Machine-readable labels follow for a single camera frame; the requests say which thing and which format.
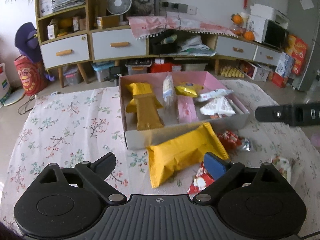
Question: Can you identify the yellow snack bag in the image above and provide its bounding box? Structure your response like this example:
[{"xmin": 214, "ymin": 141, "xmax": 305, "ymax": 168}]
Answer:
[
  {"xmin": 126, "ymin": 82, "xmax": 163, "ymax": 113},
  {"xmin": 146, "ymin": 122, "xmax": 229, "ymax": 189}
]

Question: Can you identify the gold long snack bar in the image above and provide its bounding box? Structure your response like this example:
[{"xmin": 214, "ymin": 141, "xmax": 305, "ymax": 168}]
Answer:
[{"xmin": 135, "ymin": 95, "xmax": 164, "ymax": 131}]

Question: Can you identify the red snack packet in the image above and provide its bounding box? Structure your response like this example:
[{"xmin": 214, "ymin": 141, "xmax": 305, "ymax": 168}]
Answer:
[
  {"xmin": 217, "ymin": 130, "xmax": 242, "ymax": 152},
  {"xmin": 187, "ymin": 162, "xmax": 215, "ymax": 194}
]

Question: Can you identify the silver blue snack packet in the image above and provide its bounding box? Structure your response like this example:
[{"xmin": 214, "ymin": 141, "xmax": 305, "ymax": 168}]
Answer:
[{"xmin": 237, "ymin": 138, "xmax": 253, "ymax": 152}]

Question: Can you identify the floral tablecloth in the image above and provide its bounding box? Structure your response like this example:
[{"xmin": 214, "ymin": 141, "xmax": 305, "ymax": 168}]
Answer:
[{"xmin": 1, "ymin": 87, "xmax": 319, "ymax": 236}]

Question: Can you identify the white triangular snack packet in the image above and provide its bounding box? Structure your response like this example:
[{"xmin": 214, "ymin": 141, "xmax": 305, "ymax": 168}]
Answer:
[{"xmin": 200, "ymin": 97, "xmax": 236, "ymax": 116}]

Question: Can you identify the pink snack packet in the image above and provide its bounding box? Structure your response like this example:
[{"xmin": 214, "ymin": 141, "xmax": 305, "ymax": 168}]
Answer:
[{"xmin": 177, "ymin": 95, "xmax": 199, "ymax": 124}]

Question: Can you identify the white blue snack packet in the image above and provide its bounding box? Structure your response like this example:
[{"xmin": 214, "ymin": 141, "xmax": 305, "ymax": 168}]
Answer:
[{"xmin": 194, "ymin": 89, "xmax": 233, "ymax": 102}]

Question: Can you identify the yellow snack bag in box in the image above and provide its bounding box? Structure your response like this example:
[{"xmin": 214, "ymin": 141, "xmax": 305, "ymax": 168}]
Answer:
[{"xmin": 126, "ymin": 82, "xmax": 163, "ymax": 113}]

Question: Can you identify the pink cardboard box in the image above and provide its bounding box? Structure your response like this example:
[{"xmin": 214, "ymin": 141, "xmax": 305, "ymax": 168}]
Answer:
[{"xmin": 119, "ymin": 72, "xmax": 250, "ymax": 150}]

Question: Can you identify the small yellow blue packet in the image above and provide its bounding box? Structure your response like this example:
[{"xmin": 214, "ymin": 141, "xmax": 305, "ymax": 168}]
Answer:
[{"xmin": 175, "ymin": 82, "xmax": 204, "ymax": 98}]

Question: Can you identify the yellow egg tray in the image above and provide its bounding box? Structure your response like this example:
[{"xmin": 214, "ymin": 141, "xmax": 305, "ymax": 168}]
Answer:
[{"xmin": 220, "ymin": 66, "xmax": 245, "ymax": 78}]

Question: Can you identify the black microwave oven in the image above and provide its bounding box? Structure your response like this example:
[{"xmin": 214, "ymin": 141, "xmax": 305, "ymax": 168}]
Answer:
[{"xmin": 247, "ymin": 15, "xmax": 289, "ymax": 49}]

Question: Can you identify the orange fruit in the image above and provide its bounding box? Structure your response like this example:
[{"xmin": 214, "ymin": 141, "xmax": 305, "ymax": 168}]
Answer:
[
  {"xmin": 243, "ymin": 30, "xmax": 255, "ymax": 41},
  {"xmin": 231, "ymin": 14, "xmax": 244, "ymax": 25}
]

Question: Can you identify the clear white snack packet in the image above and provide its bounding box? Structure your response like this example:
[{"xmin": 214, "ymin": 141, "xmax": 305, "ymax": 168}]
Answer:
[{"xmin": 162, "ymin": 74, "xmax": 174, "ymax": 105}]

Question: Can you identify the low tv cabinet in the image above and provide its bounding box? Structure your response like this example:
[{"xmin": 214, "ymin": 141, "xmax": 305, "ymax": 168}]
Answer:
[{"xmin": 146, "ymin": 33, "xmax": 281, "ymax": 75}]

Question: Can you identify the grey refrigerator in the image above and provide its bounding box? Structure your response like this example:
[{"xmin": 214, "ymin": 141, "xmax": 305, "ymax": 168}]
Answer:
[{"xmin": 287, "ymin": 0, "xmax": 319, "ymax": 92}]

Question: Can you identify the red printed bag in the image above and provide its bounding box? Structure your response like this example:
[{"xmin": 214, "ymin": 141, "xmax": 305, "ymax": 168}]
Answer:
[{"xmin": 14, "ymin": 55, "xmax": 48, "ymax": 96}]

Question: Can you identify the red storage box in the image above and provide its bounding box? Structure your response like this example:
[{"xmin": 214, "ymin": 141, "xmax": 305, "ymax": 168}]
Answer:
[{"xmin": 150, "ymin": 59, "xmax": 182, "ymax": 73}]

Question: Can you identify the white shopping bag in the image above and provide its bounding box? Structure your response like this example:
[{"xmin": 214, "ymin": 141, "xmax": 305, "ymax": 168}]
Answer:
[{"xmin": 0, "ymin": 62, "xmax": 11, "ymax": 106}]

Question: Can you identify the purple plush toy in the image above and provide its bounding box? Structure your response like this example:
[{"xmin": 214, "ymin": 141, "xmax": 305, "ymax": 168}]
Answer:
[{"xmin": 14, "ymin": 22, "xmax": 56, "ymax": 82}]

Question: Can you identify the cardboard box on cabinet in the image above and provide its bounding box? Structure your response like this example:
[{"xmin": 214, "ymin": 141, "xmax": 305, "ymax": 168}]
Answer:
[{"xmin": 97, "ymin": 15, "xmax": 119, "ymax": 29}]

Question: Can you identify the pink floral cloth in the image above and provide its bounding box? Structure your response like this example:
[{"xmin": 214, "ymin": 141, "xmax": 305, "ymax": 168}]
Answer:
[{"xmin": 128, "ymin": 16, "xmax": 236, "ymax": 39}]

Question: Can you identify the wooden cabinet with drawers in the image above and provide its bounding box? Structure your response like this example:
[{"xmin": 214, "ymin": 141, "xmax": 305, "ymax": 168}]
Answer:
[{"xmin": 35, "ymin": 0, "xmax": 150, "ymax": 86}]

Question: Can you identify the white desk fan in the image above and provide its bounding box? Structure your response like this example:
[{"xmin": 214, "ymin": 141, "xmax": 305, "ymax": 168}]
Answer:
[{"xmin": 107, "ymin": 0, "xmax": 132, "ymax": 26}]

